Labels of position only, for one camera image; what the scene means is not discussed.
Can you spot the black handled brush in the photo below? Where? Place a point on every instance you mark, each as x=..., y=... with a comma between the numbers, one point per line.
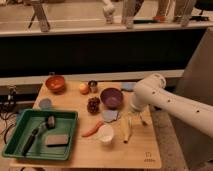
x=47, y=124

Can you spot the orange carrot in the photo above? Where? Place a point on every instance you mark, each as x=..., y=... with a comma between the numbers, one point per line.
x=93, y=130

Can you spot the blue cloth near bowl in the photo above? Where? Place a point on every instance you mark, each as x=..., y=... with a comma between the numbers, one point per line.
x=110, y=115

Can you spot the orange bowl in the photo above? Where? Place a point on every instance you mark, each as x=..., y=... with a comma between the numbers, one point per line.
x=55, y=83

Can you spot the small metal cup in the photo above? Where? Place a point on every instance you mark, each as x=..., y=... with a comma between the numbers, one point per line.
x=93, y=86

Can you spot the white plastic cup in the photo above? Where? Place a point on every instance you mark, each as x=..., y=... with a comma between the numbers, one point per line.
x=105, y=134

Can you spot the purple bowl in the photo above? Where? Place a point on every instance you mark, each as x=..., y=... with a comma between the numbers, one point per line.
x=111, y=97

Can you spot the yellow banana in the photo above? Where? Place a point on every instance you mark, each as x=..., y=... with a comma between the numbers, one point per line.
x=126, y=127

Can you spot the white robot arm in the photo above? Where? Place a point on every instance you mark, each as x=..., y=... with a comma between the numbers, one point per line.
x=151, y=90

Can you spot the orange fruit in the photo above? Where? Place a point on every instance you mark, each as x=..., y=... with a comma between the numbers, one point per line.
x=83, y=88

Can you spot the brown pine cone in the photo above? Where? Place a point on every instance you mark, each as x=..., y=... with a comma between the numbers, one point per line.
x=93, y=105

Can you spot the grey sponge block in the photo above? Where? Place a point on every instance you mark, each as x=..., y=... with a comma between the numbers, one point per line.
x=57, y=140

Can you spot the blue cloth at back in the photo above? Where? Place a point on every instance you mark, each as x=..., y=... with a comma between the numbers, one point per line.
x=127, y=86

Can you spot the green plastic tray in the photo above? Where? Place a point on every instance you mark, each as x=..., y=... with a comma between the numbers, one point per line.
x=65, y=123

